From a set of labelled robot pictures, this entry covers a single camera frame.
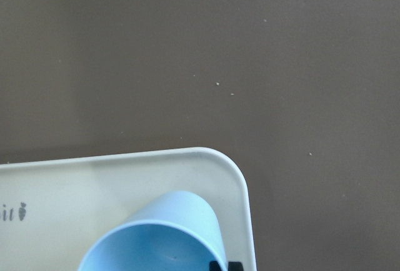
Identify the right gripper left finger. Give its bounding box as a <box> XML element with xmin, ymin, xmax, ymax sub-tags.
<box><xmin>209</xmin><ymin>260</ymin><xmax>221</xmax><ymax>271</ymax></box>

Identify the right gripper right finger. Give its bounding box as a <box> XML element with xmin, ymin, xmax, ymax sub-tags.
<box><xmin>228</xmin><ymin>261</ymin><xmax>243</xmax><ymax>271</ymax></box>

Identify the light blue cup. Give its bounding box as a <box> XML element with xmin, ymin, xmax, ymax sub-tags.
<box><xmin>78</xmin><ymin>191</ymin><xmax>228</xmax><ymax>270</ymax></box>

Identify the beige rabbit tray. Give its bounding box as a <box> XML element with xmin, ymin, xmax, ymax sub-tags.
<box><xmin>1</xmin><ymin>147</ymin><xmax>257</xmax><ymax>270</ymax></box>

